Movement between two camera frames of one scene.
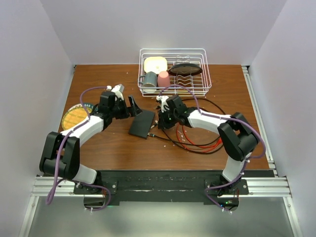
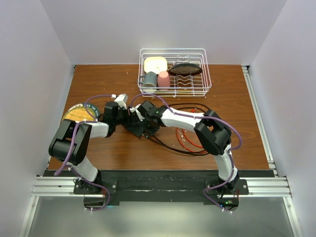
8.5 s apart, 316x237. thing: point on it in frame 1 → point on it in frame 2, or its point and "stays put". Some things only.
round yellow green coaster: x=74 y=114 stays put
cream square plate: x=155 y=64 stays put
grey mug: x=150 y=81 stays put
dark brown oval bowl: x=185 y=69 stays put
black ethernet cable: x=208 y=143 → x=171 y=149
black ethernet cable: x=207 y=100 → x=171 y=104
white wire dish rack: x=176 y=72 stays put
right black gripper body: x=171 y=119 → x=148 y=126
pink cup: x=163 y=79 stays put
